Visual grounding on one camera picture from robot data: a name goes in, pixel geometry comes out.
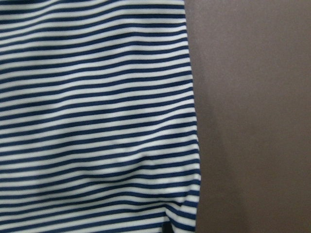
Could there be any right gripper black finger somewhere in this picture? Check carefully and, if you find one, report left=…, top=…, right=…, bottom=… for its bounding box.
left=162, top=223, right=173, bottom=233

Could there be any striped polo shirt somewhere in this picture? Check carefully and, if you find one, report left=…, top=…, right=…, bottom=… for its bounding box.
left=0, top=0, right=201, bottom=233

